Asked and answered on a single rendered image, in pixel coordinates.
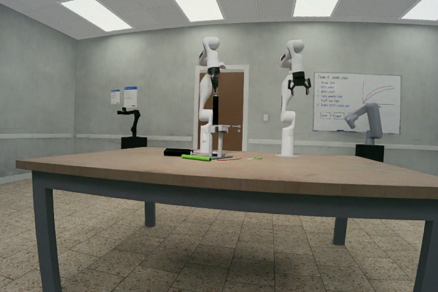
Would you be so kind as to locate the green hose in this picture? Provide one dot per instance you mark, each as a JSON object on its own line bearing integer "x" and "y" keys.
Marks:
{"x": 201, "y": 158}

